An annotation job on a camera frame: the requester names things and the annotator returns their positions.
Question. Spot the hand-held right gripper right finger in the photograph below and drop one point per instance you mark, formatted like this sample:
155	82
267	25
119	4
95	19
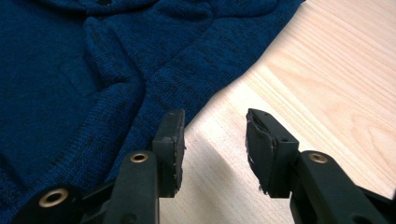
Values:
274	155

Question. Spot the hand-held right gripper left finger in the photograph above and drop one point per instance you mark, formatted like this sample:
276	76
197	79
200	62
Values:
168	155

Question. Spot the blue knitted sweater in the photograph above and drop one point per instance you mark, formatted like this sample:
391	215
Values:
93	81

